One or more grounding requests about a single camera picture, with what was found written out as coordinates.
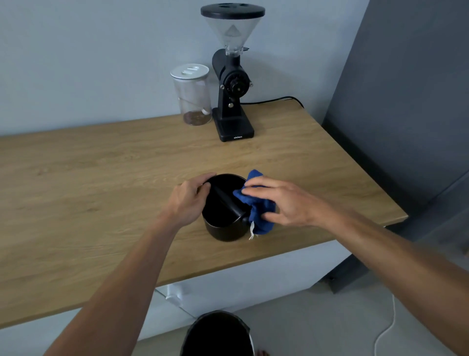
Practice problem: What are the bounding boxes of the black waste bin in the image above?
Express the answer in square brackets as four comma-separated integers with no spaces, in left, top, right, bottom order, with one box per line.
[180,310,256,356]

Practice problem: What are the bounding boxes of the white cabinet knob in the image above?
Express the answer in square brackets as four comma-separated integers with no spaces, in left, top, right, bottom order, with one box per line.
[166,284,184,307]

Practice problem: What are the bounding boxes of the person's left forearm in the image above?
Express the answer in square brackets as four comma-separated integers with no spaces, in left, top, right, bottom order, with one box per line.
[43,216,181,356]

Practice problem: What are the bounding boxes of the person's right hand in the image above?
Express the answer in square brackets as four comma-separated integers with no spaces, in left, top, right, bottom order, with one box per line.
[241,176,324,228]

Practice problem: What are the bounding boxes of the blue cloth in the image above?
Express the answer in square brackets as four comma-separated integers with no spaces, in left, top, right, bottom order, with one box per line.
[233,169,276,241]

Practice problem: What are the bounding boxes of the white jar lid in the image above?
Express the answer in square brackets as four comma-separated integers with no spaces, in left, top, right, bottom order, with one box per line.
[170,64,210,80]

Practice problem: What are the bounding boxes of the person's right forearm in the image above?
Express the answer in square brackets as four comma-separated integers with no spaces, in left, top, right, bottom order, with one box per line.
[315,200,469,356]

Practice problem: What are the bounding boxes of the black power cable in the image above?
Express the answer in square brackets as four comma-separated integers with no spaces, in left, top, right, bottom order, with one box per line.
[240,96,305,109]

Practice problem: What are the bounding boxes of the white cable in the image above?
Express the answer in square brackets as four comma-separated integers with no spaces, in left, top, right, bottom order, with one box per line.
[373,293,397,356]

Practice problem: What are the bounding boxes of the black coffee grinder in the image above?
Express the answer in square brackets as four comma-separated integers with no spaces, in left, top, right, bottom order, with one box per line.
[200,3,266,142]

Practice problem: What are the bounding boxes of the brown coffee beans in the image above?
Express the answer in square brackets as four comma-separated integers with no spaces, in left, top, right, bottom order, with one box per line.
[183,111,213,127]

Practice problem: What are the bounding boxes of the white cabinet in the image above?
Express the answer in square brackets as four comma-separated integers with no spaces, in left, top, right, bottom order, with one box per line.
[0,240,353,356]

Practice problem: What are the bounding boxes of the black knock box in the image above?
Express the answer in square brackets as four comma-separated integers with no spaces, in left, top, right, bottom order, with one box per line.
[201,173,254,243]

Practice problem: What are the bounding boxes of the person's left hand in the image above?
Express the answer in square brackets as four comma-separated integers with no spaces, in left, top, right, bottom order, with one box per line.
[160,173,217,230]

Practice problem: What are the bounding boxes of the clear glass jar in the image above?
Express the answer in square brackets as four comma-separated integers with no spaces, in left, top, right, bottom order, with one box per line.
[170,64,213,127]

